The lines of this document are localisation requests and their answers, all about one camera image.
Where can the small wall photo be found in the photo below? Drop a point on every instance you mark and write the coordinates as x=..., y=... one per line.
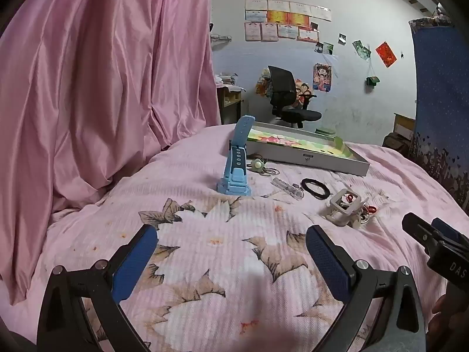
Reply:
x=319, y=47
x=314, y=26
x=342, y=39
x=328, y=48
x=362, y=49

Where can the wooden desk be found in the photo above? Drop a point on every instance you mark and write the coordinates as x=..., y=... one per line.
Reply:
x=231, y=106

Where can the pink floral bedsheet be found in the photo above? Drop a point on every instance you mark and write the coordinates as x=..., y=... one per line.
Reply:
x=238, y=249

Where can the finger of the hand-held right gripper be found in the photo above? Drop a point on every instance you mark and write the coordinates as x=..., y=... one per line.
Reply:
x=449, y=231
x=417, y=227

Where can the shallow grey cardboard box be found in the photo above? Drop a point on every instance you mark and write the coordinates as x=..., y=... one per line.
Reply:
x=311, y=159

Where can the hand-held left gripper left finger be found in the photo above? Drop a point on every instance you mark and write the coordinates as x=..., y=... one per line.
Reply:
x=133, y=260

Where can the dark bag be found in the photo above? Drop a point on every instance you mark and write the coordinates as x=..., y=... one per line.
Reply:
x=395, y=145

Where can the blue wrist watch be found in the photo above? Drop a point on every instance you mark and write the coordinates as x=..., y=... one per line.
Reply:
x=236, y=157

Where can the cartoon wall poster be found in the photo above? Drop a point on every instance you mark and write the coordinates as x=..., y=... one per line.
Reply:
x=303, y=88

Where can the blue starry cloth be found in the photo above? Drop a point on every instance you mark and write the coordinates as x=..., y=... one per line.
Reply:
x=439, y=110

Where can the green wall ornament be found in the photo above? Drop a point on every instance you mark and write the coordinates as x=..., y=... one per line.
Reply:
x=373, y=80

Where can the group of wall certificates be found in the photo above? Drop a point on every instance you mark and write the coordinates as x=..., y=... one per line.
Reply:
x=285, y=18

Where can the person's right hand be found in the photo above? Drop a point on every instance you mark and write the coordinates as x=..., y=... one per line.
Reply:
x=445, y=310

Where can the black office chair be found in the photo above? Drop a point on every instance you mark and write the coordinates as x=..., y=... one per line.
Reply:
x=284, y=88

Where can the red paper wall decoration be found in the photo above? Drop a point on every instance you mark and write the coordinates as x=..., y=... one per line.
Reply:
x=386, y=54

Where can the pink curtain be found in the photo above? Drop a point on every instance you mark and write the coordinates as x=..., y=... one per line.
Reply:
x=91, y=99

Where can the beige hair claw clip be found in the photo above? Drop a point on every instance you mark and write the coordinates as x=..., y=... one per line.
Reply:
x=339, y=209

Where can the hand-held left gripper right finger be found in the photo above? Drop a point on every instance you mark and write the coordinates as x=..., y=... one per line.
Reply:
x=329, y=264

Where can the anime wall poster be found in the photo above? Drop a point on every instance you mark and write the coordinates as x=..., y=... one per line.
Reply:
x=322, y=77

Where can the brown cardboard box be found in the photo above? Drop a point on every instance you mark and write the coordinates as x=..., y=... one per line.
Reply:
x=405, y=126

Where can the rhinestone hair clip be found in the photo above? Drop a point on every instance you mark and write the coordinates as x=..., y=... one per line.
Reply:
x=289, y=189

